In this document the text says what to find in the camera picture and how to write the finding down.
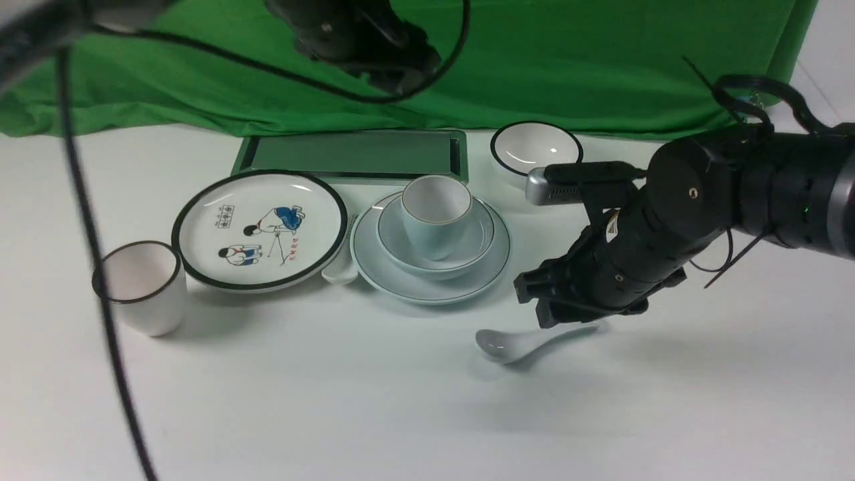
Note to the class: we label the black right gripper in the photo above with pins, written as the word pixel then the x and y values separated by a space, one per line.
pixel 601 277

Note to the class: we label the pale blue wide bowl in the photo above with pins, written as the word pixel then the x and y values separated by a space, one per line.
pixel 473 244

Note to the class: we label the pale blue cup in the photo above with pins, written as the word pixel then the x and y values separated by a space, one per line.
pixel 436 211

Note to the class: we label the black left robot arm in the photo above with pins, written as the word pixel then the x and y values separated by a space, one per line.
pixel 365 39

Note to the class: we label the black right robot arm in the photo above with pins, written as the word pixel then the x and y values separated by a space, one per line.
pixel 778 174

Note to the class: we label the white black-rimmed small bowl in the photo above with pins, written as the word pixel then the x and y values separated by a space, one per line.
pixel 520 147

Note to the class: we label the pale blue flat plate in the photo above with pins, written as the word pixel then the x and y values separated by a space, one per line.
pixel 379 270

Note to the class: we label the metal rectangular tray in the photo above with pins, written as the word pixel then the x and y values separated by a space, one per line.
pixel 376 156

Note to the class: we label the green backdrop cloth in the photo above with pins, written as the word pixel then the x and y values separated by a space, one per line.
pixel 607 67

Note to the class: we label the illustrated black-rimmed plate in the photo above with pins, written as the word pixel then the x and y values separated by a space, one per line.
pixel 260 231

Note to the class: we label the white black-rimmed cup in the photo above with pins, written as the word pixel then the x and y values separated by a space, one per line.
pixel 146 283

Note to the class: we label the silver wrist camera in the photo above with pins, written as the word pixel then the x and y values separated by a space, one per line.
pixel 600 183

